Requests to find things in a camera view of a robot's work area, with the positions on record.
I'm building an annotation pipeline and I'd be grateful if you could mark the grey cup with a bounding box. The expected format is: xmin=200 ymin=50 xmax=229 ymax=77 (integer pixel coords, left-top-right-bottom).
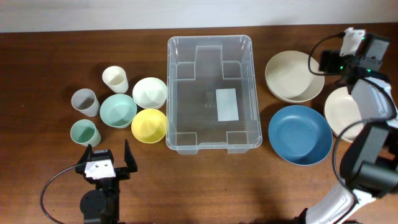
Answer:
xmin=71 ymin=88 xmax=100 ymax=117

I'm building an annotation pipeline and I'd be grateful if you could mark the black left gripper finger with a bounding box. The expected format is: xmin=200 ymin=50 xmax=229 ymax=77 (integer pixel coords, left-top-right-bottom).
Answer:
xmin=78 ymin=144 xmax=92 ymax=164
xmin=124 ymin=139 xmax=138 ymax=173

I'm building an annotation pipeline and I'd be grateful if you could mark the mint green cup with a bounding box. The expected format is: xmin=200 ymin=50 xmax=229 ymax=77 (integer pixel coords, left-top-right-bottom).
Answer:
xmin=70 ymin=119 xmax=101 ymax=147

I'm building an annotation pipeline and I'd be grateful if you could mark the clear plastic storage bin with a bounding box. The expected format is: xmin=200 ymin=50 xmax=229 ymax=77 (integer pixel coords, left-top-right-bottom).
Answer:
xmin=165 ymin=35 xmax=263 ymax=154

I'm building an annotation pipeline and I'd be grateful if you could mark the cream cup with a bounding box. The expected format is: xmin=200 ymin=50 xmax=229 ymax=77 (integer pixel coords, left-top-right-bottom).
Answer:
xmin=102 ymin=66 xmax=129 ymax=94

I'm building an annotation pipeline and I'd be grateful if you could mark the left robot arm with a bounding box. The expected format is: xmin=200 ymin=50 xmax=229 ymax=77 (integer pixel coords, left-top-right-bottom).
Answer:
xmin=75 ymin=141 xmax=137 ymax=224

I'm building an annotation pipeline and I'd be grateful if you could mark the white label in bin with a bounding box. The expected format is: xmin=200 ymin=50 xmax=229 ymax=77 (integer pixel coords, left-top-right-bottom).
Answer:
xmin=216 ymin=88 xmax=239 ymax=121

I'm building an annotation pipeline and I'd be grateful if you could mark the white small bowl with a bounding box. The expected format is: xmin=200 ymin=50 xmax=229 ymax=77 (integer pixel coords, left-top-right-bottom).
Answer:
xmin=132 ymin=77 xmax=167 ymax=109

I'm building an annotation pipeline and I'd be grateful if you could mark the mint green small bowl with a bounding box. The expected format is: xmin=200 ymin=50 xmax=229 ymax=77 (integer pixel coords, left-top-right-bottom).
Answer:
xmin=99 ymin=94 xmax=137 ymax=129

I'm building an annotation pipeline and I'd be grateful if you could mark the yellow small bowl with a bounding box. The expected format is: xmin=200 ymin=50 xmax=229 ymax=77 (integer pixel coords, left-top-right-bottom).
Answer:
xmin=131 ymin=109 xmax=167 ymax=144

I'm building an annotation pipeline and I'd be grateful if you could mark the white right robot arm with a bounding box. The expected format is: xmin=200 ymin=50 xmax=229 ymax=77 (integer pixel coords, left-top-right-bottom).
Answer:
xmin=294 ymin=27 xmax=397 ymax=224

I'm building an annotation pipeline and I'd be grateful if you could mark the blue bowl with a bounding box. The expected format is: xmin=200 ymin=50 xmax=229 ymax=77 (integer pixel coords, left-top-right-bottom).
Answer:
xmin=268 ymin=105 xmax=333 ymax=166

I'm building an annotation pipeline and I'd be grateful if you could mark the beige bowl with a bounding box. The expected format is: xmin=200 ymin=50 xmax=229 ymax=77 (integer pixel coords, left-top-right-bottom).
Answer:
xmin=265 ymin=50 xmax=325 ymax=103
xmin=324 ymin=87 xmax=362 ymax=136

